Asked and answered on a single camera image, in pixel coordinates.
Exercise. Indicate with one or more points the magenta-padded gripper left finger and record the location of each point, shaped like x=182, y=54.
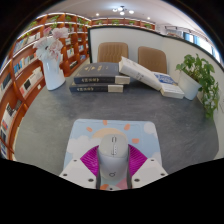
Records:
x=76, y=171

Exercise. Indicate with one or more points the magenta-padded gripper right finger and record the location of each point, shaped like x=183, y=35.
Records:
x=150, y=171

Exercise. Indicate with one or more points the white computer mouse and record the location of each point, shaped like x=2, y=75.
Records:
x=112, y=160

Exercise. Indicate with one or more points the cloud and sun mouse pad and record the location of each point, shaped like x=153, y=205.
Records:
x=83, y=136

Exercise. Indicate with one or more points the white book with blue cover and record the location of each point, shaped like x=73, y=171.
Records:
x=170, y=88

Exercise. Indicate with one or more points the white jug vase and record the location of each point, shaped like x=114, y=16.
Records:
x=53, y=76

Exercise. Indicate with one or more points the thick white book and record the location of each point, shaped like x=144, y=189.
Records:
x=140, y=73

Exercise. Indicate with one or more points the green plant in white pot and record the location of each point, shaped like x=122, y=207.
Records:
x=196, y=76

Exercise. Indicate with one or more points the orange wooden bookshelf unit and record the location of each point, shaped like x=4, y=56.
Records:
x=13, y=86

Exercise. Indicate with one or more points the brown upholstered chair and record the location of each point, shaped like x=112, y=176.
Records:
x=112, y=52
x=152, y=60

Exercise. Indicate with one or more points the pink and white flower bouquet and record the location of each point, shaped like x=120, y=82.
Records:
x=50, y=45

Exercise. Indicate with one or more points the ceiling lights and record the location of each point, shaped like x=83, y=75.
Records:
x=121, y=10

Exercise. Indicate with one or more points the window with dark frame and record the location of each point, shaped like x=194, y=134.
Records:
x=200, y=41

